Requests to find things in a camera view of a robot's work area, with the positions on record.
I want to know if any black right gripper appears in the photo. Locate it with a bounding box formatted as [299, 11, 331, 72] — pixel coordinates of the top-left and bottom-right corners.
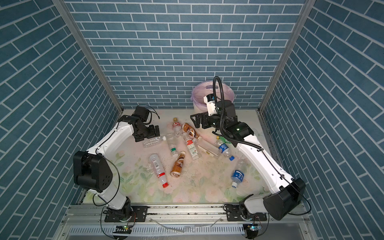
[191, 110, 228, 132]

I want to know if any clear bottle white cap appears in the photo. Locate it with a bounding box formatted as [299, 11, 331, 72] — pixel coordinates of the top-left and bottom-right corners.
[143, 136, 167, 148]

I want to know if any clear bottle red label yellow cap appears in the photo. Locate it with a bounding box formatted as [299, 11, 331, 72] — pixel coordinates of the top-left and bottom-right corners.
[173, 118, 183, 138]

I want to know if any white bin with pink liner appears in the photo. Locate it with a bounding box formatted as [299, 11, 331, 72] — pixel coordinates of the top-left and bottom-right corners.
[190, 80, 236, 113]

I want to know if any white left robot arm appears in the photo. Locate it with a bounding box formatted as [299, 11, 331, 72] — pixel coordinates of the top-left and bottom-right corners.
[73, 105, 160, 211]

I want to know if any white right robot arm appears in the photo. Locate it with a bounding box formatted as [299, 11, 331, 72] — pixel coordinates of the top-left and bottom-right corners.
[190, 100, 306, 221]

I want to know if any green soda bottle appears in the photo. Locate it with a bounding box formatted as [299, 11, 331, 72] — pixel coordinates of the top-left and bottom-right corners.
[217, 136, 231, 144]

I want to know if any clear bottle blue cap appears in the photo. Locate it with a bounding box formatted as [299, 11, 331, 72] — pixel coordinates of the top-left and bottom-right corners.
[215, 139, 235, 161]

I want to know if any clear bottle green cap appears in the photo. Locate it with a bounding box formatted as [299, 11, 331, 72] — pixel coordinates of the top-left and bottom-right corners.
[166, 133, 179, 159]

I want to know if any frosted clear tall bottle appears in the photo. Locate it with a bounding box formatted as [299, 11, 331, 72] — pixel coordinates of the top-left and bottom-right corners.
[196, 137, 220, 159]

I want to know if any brown drink bottle upper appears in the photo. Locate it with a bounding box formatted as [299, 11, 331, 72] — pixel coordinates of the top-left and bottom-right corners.
[182, 123, 201, 139]

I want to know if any brown drink bottle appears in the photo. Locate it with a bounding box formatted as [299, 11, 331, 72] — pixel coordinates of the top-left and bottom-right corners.
[170, 151, 186, 178]
[182, 123, 201, 139]

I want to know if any clear bottle red white label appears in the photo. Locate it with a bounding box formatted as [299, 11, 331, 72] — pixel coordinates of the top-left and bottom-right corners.
[182, 133, 200, 160]

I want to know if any water bottle blue label white cap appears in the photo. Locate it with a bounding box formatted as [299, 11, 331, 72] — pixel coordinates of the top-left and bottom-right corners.
[231, 159, 248, 189]

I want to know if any brown drink bottle lower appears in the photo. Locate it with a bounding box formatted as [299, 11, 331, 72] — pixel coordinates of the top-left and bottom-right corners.
[170, 151, 186, 178]

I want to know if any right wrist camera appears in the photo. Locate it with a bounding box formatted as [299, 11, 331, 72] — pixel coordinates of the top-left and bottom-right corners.
[204, 94, 217, 117]

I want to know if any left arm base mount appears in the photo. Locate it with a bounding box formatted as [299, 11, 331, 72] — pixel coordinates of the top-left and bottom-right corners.
[103, 206, 148, 223]

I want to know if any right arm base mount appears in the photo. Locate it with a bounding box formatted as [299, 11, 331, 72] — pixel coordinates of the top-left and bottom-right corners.
[223, 204, 268, 222]

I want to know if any aluminium front rail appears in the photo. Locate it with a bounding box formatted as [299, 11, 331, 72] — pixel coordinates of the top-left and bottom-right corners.
[63, 203, 309, 226]

